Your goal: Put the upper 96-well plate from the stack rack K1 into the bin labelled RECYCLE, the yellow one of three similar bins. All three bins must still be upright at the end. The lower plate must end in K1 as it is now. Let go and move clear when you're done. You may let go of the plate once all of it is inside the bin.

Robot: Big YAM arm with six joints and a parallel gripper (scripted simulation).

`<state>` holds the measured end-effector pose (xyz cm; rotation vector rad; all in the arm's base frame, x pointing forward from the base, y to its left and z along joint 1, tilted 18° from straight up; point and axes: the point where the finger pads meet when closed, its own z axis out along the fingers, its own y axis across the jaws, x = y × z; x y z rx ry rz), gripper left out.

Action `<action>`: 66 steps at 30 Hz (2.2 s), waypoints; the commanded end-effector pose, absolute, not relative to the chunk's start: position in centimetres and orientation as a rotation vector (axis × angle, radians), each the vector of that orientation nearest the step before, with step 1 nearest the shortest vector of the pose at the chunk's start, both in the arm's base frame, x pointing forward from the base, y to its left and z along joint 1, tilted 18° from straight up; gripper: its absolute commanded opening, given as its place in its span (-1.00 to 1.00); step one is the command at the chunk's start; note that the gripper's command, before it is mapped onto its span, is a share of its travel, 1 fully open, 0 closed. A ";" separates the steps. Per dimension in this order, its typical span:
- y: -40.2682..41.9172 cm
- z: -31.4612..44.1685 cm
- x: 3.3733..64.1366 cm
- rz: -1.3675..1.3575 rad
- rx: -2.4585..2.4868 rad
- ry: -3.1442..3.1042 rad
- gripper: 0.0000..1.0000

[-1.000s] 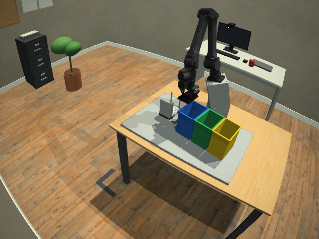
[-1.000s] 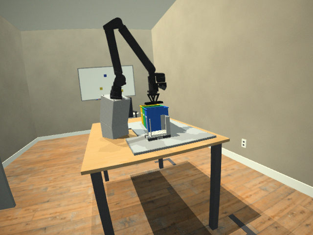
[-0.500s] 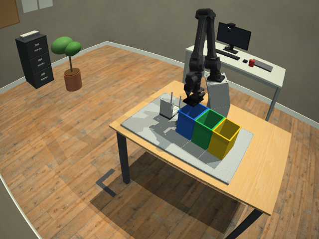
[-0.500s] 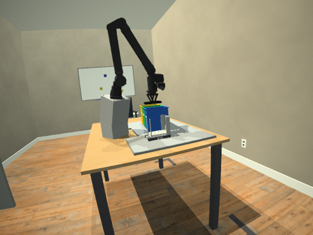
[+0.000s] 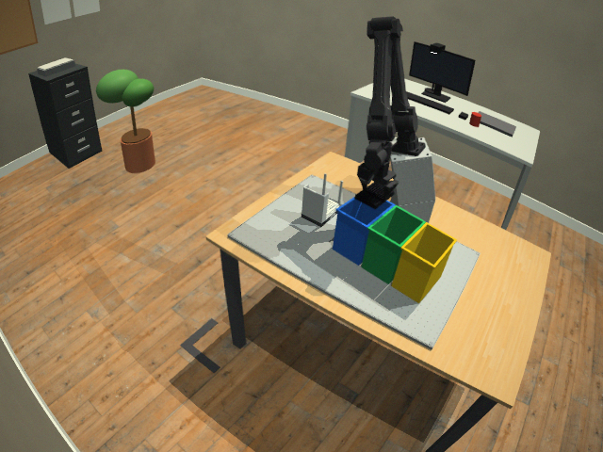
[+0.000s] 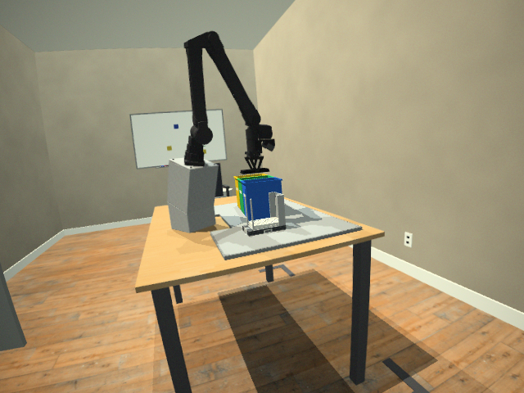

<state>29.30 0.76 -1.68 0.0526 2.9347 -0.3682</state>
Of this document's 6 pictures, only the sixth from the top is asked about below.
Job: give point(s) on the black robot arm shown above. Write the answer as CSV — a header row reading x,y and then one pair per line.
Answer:
x,y
200,133

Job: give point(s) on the white well plate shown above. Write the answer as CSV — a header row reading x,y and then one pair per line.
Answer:
x,y
264,223

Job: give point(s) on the blue open-top bin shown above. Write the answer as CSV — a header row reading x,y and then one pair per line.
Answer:
x,y
258,191

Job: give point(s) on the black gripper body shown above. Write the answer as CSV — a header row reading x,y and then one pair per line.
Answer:
x,y
251,147

